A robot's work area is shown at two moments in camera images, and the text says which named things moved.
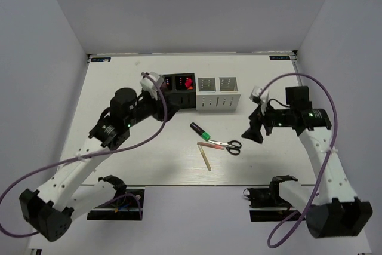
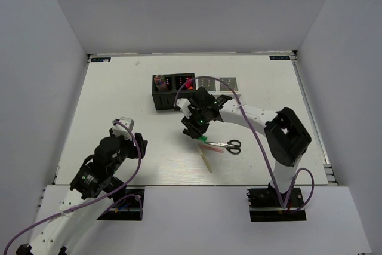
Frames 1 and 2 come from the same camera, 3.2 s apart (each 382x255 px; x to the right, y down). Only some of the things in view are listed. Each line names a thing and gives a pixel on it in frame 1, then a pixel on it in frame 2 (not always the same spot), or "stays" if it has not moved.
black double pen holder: x=181 y=89 stays
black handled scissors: x=232 y=146 stays
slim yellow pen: x=205 y=157 stays
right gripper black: x=253 y=132 to x=195 y=131
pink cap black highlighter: x=188 y=82 stays
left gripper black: x=158 y=104 to x=141 y=143
